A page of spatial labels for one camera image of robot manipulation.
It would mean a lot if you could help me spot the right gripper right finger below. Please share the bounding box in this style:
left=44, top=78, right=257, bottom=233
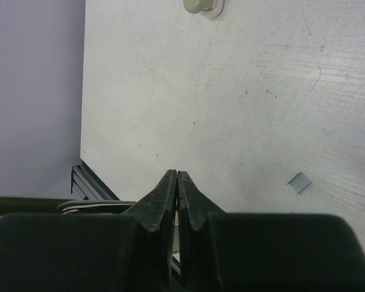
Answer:
left=177, top=171, right=365, bottom=291

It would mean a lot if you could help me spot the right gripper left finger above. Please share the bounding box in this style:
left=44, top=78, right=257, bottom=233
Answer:
left=0, top=170, right=177, bottom=291

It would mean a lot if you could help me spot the small staple strip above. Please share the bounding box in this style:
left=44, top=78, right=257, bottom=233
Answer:
left=287, top=172, right=312, bottom=195

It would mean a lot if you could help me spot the beige stapler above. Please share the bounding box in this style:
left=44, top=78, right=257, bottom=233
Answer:
left=183, top=0, right=224, bottom=19

